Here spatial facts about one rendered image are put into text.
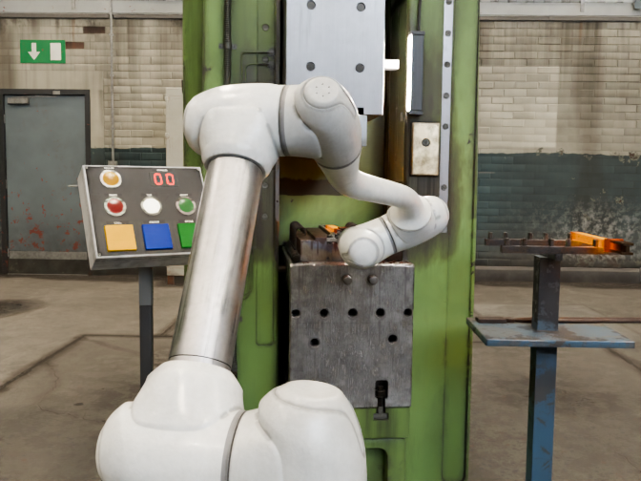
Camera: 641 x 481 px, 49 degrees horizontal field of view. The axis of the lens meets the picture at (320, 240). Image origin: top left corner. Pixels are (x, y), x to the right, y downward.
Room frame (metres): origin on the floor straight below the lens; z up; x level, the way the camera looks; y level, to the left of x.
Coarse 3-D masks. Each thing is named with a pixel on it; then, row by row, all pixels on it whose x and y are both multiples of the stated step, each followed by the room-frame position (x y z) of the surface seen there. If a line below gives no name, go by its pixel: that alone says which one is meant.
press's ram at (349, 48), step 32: (288, 0) 2.14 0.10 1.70; (320, 0) 2.15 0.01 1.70; (352, 0) 2.16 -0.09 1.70; (384, 0) 2.18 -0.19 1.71; (288, 32) 2.14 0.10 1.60; (320, 32) 2.15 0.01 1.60; (352, 32) 2.16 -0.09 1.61; (288, 64) 2.14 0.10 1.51; (320, 64) 2.15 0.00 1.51; (352, 64) 2.16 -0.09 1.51; (384, 64) 2.37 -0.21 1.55; (352, 96) 2.16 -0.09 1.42
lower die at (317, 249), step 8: (312, 232) 2.35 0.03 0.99; (320, 232) 2.35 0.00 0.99; (328, 232) 2.26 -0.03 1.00; (304, 240) 2.15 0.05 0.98; (312, 240) 2.15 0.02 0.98; (320, 240) 2.16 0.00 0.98; (304, 248) 2.15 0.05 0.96; (312, 248) 2.15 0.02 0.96; (320, 248) 2.16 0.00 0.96; (328, 248) 2.16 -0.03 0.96; (336, 248) 2.16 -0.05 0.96; (304, 256) 2.15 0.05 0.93; (312, 256) 2.15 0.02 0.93; (320, 256) 2.16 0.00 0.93; (328, 256) 2.16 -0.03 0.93; (336, 256) 2.16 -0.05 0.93
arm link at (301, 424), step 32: (288, 384) 0.99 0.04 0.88; (320, 384) 1.01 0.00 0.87; (256, 416) 0.98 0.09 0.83; (288, 416) 0.93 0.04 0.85; (320, 416) 0.93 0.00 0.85; (352, 416) 0.97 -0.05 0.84; (256, 448) 0.93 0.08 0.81; (288, 448) 0.91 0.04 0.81; (320, 448) 0.91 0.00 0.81; (352, 448) 0.94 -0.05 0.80; (256, 480) 0.92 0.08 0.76; (288, 480) 0.91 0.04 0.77; (320, 480) 0.91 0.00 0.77; (352, 480) 0.93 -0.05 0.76
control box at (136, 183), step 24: (96, 168) 1.93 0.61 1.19; (120, 168) 1.97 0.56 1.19; (144, 168) 2.00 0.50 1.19; (168, 168) 2.04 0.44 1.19; (192, 168) 2.08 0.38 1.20; (96, 192) 1.90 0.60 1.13; (120, 192) 1.93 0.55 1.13; (144, 192) 1.96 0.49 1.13; (168, 192) 2.00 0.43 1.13; (192, 192) 2.03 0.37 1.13; (96, 216) 1.86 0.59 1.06; (120, 216) 1.89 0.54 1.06; (144, 216) 1.92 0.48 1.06; (168, 216) 1.96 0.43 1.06; (192, 216) 1.99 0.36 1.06; (96, 240) 1.82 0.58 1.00; (96, 264) 1.84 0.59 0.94; (120, 264) 1.87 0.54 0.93; (144, 264) 1.92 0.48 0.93; (168, 264) 1.96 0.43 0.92
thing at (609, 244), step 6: (576, 234) 2.09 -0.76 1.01; (582, 234) 2.05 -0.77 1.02; (588, 234) 2.06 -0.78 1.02; (582, 240) 2.04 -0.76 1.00; (588, 240) 1.99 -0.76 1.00; (600, 240) 1.89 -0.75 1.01; (606, 240) 1.82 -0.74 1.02; (612, 240) 1.80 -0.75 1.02; (618, 240) 1.79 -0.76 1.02; (600, 246) 1.89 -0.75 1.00; (606, 246) 1.82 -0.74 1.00; (612, 246) 1.82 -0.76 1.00; (618, 246) 1.78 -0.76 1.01; (624, 246) 1.75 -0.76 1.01; (618, 252) 1.76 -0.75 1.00; (624, 252) 1.74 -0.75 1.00; (630, 252) 1.74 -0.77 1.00
